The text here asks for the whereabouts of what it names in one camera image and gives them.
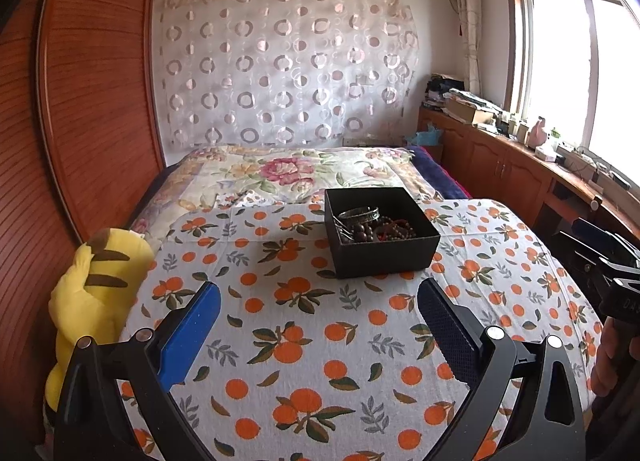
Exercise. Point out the orange fruit print bedsheet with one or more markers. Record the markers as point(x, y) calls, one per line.
point(320, 341)

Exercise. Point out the black cardboard box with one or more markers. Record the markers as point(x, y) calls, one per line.
point(385, 258)

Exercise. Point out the person's right forearm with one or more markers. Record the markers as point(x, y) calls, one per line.
point(612, 428)

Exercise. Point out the floral quilt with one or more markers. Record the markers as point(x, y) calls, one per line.
point(280, 176)

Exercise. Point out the window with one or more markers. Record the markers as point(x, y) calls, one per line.
point(575, 71)

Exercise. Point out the sheer curtain with circles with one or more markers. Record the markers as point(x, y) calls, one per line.
point(280, 61)

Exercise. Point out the pink figurine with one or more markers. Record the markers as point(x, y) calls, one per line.
point(539, 133)

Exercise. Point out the yellow plush toy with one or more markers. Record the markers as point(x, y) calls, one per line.
point(95, 291)

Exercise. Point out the bundle of thin silver bangles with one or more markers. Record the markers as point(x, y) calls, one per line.
point(341, 231)

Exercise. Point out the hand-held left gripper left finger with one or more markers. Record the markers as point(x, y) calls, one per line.
point(190, 331)

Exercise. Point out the purple blanket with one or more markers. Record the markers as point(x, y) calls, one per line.
point(435, 171)

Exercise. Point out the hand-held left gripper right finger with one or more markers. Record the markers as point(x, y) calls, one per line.
point(450, 336)

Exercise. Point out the person's right hand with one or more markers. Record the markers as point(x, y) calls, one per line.
point(605, 361)

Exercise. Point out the white power strip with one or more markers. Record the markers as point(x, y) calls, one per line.
point(590, 166)

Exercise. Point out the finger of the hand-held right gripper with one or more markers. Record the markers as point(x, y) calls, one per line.
point(592, 230)

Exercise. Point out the patterned window curtain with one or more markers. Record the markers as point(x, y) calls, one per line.
point(467, 26)

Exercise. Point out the brown wooden cabinet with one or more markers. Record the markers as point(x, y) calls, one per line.
point(500, 166)

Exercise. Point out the blue plastic bag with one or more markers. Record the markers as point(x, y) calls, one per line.
point(429, 136)

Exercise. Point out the pile of clutter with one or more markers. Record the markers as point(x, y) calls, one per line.
point(450, 91)

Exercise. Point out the engraved silver metal bangle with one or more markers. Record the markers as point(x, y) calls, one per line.
point(360, 214)

